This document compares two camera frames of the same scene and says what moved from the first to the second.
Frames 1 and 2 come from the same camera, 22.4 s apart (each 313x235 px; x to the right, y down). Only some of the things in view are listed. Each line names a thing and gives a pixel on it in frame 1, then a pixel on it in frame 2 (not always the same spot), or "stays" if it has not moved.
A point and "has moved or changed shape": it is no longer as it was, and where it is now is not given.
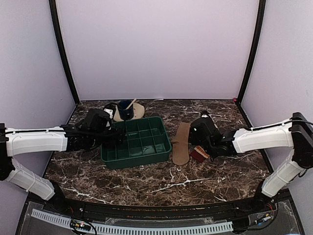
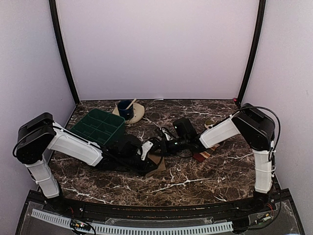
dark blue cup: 125,114 stays
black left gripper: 114,139 -> 142,172
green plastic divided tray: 145,139 has moved or changed shape
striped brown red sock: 199,153 stays
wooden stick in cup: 131,104 stays
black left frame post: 56,27 stays
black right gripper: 195,144 -> 165,150
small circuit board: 80,225 stays
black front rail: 144,213 stays
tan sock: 180,152 -> 156,159
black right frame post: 261,15 stays
